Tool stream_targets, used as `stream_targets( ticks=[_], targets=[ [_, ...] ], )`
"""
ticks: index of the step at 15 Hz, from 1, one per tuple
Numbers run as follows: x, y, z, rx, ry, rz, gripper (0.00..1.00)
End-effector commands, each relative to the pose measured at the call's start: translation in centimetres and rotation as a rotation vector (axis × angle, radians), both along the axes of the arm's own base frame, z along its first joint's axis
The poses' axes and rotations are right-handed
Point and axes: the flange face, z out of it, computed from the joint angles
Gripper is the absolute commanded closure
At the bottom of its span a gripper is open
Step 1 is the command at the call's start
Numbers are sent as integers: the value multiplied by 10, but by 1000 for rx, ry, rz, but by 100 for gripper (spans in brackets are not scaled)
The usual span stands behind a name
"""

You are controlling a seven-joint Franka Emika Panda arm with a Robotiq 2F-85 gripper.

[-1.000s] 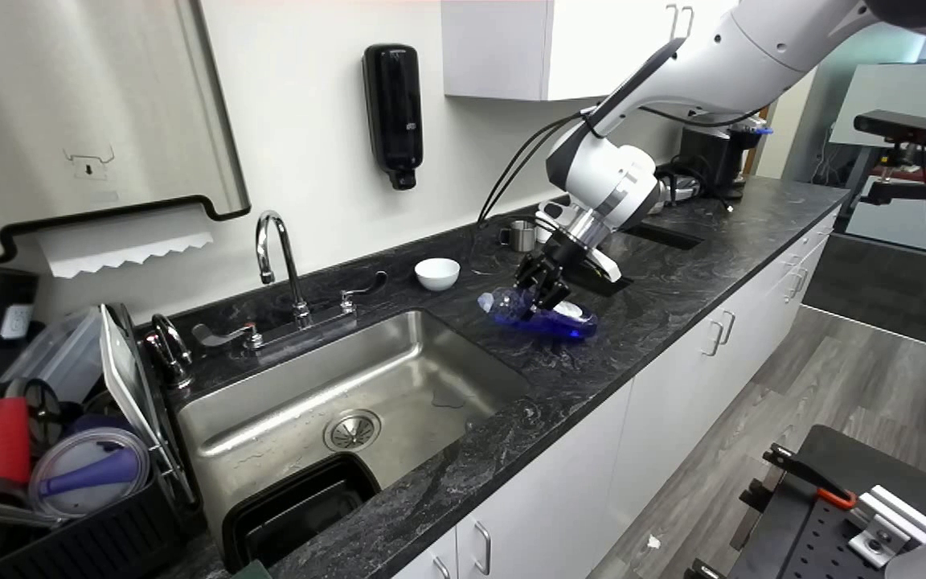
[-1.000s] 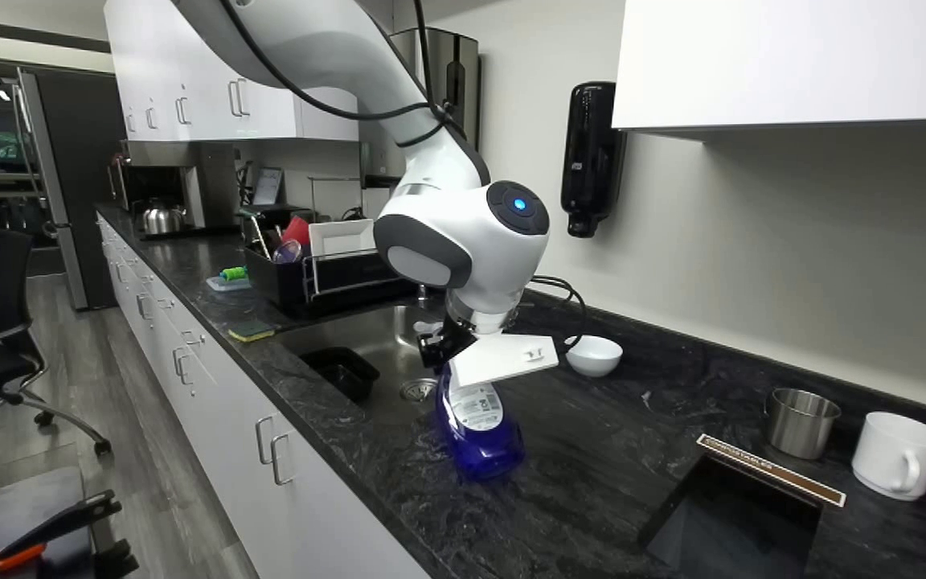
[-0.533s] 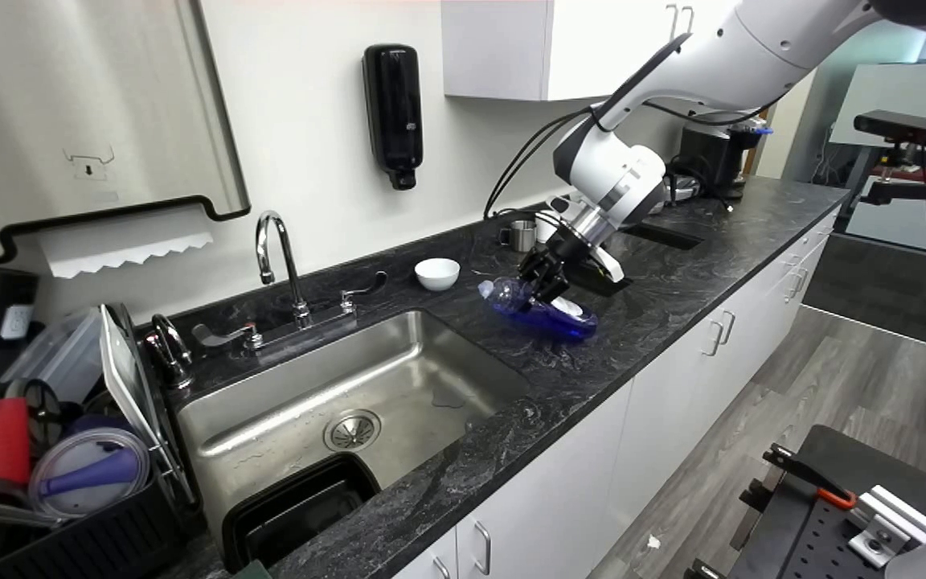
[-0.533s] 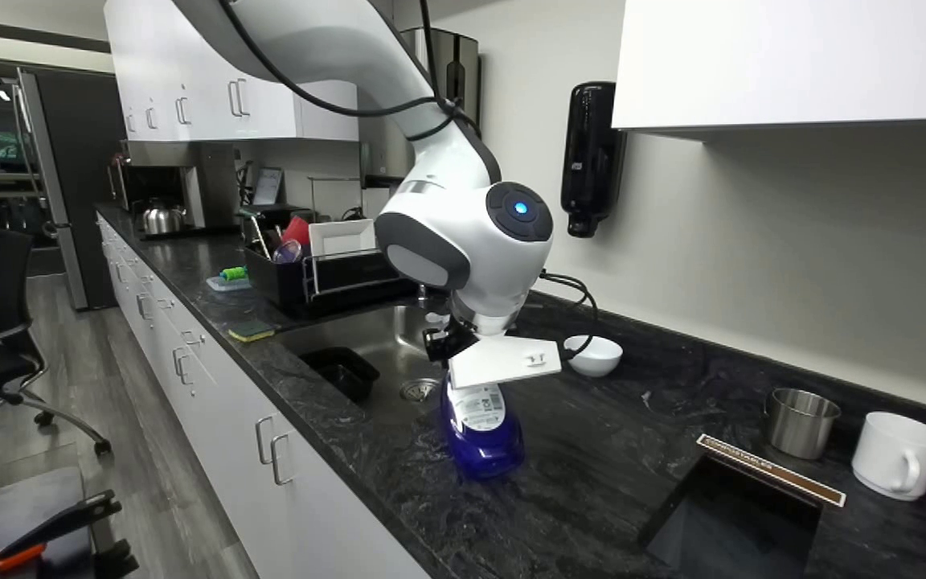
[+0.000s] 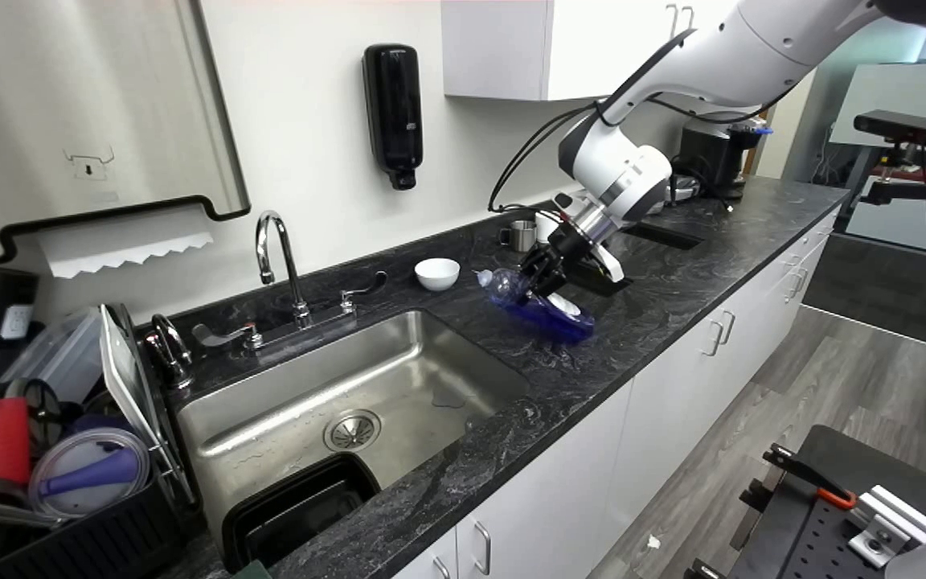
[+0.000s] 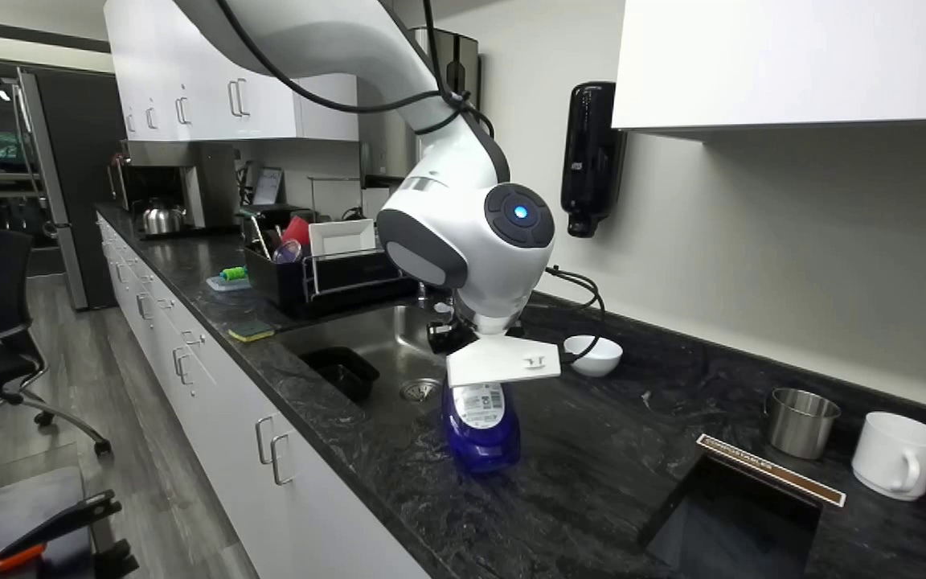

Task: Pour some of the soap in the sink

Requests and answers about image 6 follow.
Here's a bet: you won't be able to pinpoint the yellow green sponge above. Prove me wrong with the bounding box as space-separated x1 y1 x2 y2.
223 314 281 346

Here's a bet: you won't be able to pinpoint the small framed tablet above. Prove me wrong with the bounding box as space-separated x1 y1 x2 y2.
247 163 286 211

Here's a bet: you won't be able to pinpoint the stainless steel sink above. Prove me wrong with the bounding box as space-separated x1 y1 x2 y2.
276 298 458 392

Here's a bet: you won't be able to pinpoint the black wall soap dispenser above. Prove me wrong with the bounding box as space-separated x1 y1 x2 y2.
560 82 621 242

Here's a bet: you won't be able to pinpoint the small steel cup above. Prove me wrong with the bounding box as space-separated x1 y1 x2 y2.
765 382 846 463

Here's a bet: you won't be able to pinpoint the white cutting board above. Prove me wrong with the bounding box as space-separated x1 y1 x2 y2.
305 215 383 296

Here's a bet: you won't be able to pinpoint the small white bowl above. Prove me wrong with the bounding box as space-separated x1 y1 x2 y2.
560 333 626 382

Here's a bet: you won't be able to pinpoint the white mug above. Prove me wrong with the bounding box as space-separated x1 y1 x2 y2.
849 409 926 506

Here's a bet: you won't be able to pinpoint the orange handled tool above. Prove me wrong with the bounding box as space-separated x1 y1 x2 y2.
0 489 126 574

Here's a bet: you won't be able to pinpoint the green item on blue dish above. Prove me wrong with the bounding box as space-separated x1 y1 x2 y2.
204 260 253 296

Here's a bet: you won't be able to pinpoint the black dish rack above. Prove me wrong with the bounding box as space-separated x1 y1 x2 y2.
266 211 426 323

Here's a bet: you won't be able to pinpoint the blue dish soap bottle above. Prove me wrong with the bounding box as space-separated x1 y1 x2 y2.
439 380 525 483

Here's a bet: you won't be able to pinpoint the steel paper towel dispenser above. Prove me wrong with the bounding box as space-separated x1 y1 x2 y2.
359 26 487 182

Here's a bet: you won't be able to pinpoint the recessed countertop bin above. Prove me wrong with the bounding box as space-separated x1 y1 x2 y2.
637 432 853 579

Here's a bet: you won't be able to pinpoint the white lower cabinets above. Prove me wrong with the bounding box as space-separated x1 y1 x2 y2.
92 210 435 579

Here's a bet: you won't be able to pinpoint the white upper cabinet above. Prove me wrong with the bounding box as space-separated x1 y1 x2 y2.
612 0 926 135

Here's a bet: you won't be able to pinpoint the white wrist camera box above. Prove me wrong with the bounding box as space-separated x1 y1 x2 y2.
440 333 565 392

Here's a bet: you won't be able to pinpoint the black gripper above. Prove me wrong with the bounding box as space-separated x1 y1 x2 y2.
426 320 478 357

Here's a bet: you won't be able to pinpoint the red plastic cup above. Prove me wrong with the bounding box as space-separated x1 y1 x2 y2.
281 215 316 253

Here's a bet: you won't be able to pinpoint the white wall cabinet row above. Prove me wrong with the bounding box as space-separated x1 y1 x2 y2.
102 0 365 149

